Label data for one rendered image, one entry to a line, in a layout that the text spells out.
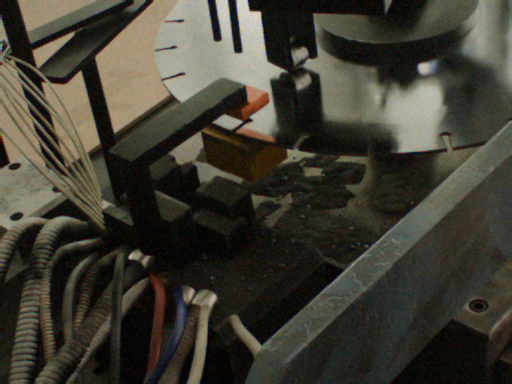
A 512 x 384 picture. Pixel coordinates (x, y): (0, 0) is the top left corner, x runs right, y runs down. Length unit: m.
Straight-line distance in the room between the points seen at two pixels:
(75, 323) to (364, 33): 0.26
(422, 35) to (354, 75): 0.05
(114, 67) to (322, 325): 0.76
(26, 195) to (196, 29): 0.16
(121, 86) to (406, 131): 0.55
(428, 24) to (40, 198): 0.28
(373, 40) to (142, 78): 0.47
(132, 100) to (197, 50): 0.36
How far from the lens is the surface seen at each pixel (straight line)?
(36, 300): 0.55
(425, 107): 0.59
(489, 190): 0.46
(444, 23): 0.66
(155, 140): 0.54
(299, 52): 0.63
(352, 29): 0.66
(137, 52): 1.13
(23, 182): 0.70
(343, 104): 0.60
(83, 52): 0.78
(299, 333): 0.38
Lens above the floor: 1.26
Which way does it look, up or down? 36 degrees down
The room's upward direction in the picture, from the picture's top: 9 degrees counter-clockwise
